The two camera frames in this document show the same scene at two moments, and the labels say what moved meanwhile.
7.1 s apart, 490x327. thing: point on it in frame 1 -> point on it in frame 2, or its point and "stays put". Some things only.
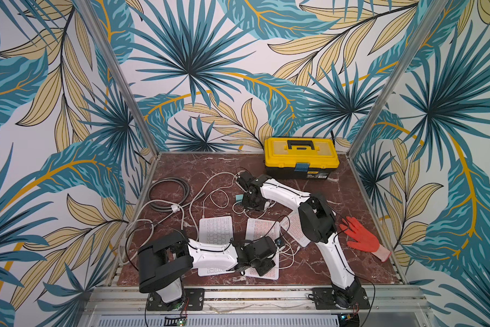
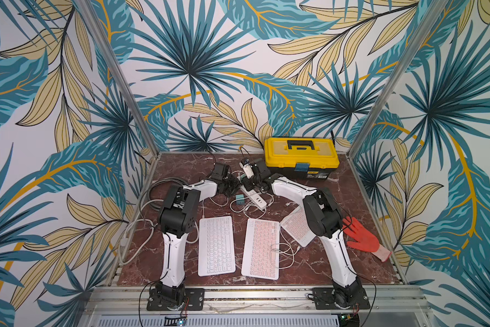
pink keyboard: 259,228 stays put
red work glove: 363,241 stays put
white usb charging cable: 227,206 -> 292,250
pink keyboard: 292,223 stays put
